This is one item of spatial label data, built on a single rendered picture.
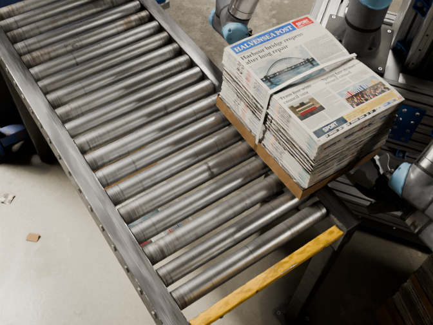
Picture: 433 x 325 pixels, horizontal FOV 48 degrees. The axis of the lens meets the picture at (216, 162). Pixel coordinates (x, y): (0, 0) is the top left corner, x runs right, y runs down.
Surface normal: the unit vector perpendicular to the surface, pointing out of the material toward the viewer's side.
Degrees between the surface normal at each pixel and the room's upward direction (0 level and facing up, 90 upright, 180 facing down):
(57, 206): 0
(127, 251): 0
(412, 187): 48
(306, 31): 3
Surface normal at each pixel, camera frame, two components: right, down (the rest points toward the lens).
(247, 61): 0.08, -0.60
